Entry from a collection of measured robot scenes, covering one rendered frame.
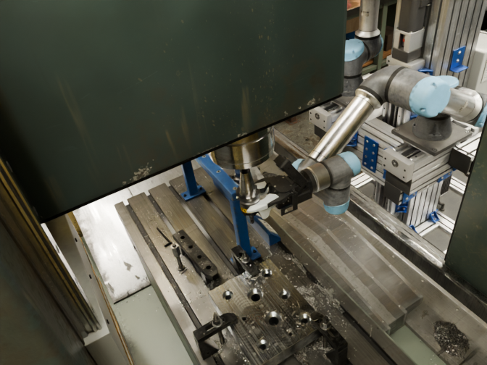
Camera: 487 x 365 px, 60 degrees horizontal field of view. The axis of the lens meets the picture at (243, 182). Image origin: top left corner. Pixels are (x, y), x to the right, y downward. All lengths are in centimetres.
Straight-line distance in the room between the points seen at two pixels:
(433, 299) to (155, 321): 107
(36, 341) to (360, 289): 126
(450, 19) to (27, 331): 176
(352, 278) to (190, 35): 121
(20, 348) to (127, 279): 133
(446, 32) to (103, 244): 168
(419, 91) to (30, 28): 103
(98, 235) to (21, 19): 148
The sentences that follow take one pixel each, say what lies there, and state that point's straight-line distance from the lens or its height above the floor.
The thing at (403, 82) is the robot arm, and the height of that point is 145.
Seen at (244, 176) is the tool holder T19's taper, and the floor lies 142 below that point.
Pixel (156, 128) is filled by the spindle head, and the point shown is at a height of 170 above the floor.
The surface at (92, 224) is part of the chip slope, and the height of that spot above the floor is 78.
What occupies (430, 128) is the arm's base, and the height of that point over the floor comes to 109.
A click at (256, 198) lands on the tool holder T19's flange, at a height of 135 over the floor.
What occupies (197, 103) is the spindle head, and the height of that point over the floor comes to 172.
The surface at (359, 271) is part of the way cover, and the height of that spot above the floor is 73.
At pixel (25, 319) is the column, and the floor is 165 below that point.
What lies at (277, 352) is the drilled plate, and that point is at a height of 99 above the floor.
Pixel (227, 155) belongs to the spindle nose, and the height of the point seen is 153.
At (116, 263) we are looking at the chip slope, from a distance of 195.
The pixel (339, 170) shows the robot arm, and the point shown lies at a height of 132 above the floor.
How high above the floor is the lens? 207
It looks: 39 degrees down
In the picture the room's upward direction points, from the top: 8 degrees counter-clockwise
